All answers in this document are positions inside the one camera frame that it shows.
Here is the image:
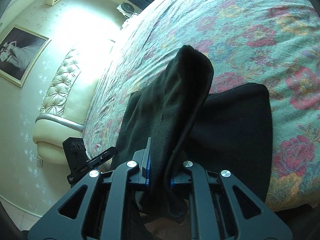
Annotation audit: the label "cream tufted headboard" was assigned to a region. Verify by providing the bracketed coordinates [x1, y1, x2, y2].
[33, 49, 100, 165]

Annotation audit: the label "framed black white picture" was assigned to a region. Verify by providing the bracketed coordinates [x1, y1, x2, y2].
[1, 25, 51, 88]

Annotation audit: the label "black pants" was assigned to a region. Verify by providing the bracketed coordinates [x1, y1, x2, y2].
[111, 46, 273, 220]

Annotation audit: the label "floral bedspread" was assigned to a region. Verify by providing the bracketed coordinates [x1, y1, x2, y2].
[82, 0, 319, 211]

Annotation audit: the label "white fan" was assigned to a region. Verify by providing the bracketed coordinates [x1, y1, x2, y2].
[117, 2, 140, 18]

